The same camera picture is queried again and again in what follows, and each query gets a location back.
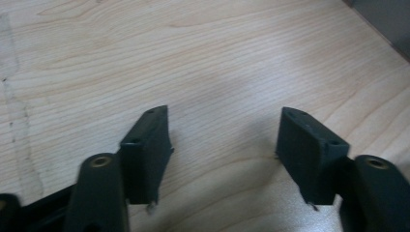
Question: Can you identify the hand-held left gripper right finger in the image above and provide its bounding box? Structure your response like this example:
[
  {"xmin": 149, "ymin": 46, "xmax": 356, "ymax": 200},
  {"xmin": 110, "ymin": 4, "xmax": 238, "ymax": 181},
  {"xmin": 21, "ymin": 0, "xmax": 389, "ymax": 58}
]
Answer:
[{"xmin": 275, "ymin": 106, "xmax": 351, "ymax": 212}]

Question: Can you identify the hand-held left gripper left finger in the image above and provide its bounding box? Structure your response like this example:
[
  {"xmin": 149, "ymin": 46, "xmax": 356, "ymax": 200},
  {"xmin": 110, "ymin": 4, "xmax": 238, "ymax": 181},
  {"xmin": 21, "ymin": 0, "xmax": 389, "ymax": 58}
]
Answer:
[{"xmin": 117, "ymin": 104, "xmax": 175, "ymax": 214}]

